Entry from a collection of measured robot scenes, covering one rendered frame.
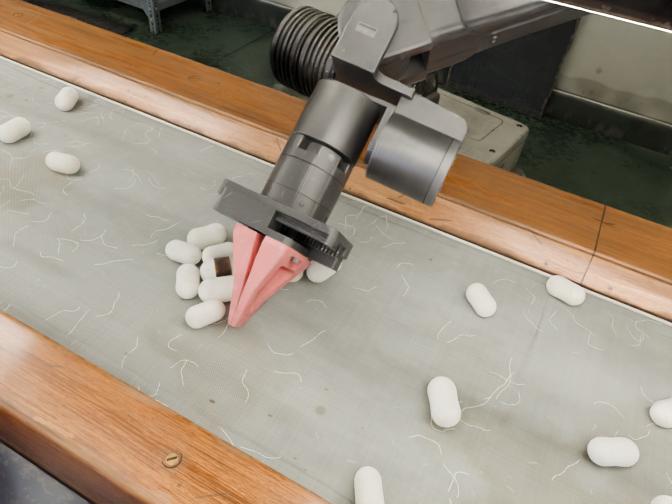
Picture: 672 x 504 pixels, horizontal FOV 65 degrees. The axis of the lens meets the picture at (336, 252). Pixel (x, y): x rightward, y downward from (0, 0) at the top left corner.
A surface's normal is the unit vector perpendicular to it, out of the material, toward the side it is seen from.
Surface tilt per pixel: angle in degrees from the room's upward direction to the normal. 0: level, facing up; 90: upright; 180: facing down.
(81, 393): 0
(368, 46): 42
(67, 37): 0
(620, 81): 88
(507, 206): 0
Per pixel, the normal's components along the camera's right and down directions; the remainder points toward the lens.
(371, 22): -0.11, -0.09
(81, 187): 0.10, -0.72
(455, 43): 0.28, 0.95
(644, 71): -0.48, 0.57
